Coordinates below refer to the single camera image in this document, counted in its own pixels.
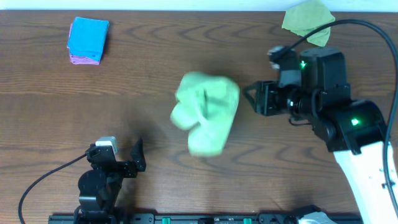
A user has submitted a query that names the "crumpled olive green cloth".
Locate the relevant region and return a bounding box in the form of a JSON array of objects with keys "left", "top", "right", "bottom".
[{"left": 282, "top": 0, "right": 335, "bottom": 37}]

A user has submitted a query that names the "black mounting rail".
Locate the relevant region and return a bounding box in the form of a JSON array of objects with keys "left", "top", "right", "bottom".
[{"left": 48, "top": 205, "right": 324, "bottom": 224}]

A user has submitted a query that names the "left black cable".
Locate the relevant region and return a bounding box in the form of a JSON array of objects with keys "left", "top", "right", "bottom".
[{"left": 17, "top": 152, "right": 88, "bottom": 224}]

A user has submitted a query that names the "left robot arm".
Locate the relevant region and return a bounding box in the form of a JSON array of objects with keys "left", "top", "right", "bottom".
[{"left": 73, "top": 136, "right": 146, "bottom": 223}]

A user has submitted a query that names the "light green cloth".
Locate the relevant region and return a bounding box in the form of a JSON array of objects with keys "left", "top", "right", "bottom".
[{"left": 170, "top": 72, "right": 240, "bottom": 157}]

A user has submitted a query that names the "black cable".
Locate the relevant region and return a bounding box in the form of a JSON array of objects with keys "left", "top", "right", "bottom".
[
  {"left": 17, "top": 152, "right": 88, "bottom": 224},
  {"left": 273, "top": 19, "right": 398, "bottom": 218}
]

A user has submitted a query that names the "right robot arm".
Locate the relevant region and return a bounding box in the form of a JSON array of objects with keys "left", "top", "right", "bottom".
[{"left": 243, "top": 47, "right": 397, "bottom": 223}]

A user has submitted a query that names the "right black cable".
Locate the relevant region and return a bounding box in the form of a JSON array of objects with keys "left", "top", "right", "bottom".
[{"left": 273, "top": 19, "right": 398, "bottom": 218}]

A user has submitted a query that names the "folded blue cloth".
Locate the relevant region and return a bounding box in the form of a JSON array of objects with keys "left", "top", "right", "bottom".
[{"left": 67, "top": 16, "right": 110, "bottom": 62}]

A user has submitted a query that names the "folded pink cloth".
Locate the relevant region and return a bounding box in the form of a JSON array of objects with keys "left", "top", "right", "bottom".
[{"left": 67, "top": 22, "right": 101, "bottom": 66}]

